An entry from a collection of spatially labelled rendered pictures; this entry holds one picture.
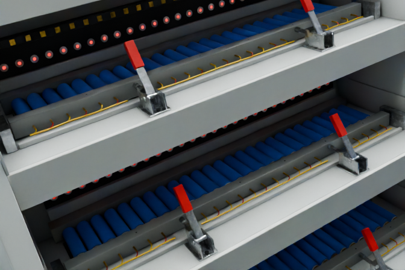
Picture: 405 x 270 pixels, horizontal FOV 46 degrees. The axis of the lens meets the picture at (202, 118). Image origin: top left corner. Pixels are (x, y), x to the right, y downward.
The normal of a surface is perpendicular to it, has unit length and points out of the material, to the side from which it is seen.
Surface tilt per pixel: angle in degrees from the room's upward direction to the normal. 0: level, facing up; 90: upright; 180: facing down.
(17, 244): 90
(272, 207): 19
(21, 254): 90
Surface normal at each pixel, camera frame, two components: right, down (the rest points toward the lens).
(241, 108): 0.51, 0.31
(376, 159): -0.15, -0.89
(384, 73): -0.85, 0.34
